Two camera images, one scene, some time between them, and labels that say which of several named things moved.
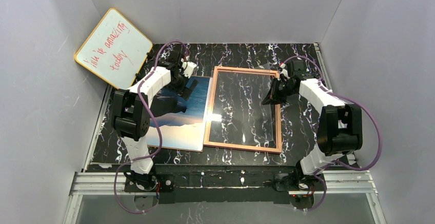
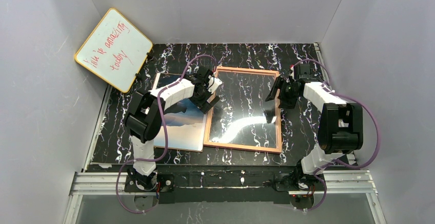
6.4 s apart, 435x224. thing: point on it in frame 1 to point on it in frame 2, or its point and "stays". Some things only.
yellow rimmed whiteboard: (115, 49) stays
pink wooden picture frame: (278, 114) stays
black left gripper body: (183, 83) to (205, 91)
